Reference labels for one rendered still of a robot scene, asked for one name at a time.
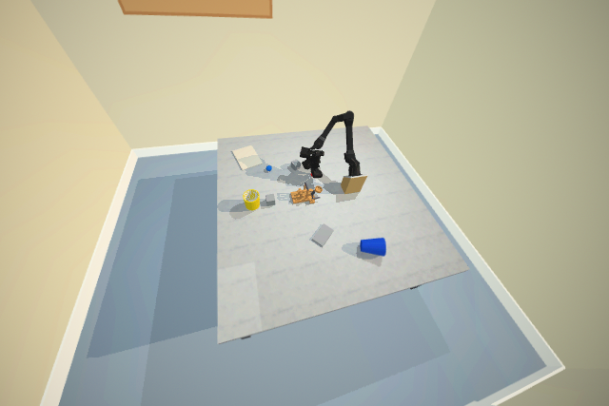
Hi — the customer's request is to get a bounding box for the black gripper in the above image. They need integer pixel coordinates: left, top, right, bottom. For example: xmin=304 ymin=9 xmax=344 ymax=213
xmin=310 ymin=156 xmax=323 ymax=179

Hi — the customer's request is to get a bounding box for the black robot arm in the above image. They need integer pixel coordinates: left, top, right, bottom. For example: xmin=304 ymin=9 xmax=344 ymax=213
xmin=300 ymin=110 xmax=363 ymax=176

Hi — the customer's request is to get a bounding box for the blue cylinder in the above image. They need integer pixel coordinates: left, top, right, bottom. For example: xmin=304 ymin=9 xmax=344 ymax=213
xmin=361 ymin=238 xmax=386 ymax=257

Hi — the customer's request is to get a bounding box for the yellow mug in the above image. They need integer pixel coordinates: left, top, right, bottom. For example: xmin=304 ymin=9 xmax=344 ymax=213
xmin=243 ymin=189 xmax=260 ymax=211

